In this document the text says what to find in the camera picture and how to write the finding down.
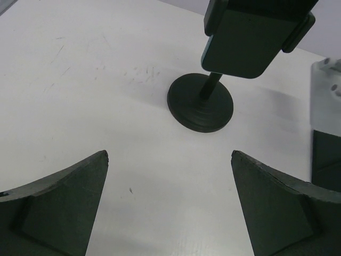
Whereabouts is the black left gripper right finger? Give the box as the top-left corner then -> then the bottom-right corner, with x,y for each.
231,150 -> 340,255

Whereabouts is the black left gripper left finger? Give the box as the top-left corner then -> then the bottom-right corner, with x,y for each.
1,150 -> 109,255

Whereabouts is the black round-base phone stand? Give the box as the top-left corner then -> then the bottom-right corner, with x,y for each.
167,0 -> 316,133

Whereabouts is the teal-edged black smartphone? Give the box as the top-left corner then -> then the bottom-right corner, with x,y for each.
201,0 -> 317,79

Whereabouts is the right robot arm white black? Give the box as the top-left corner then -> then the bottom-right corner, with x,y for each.
310,58 -> 340,192

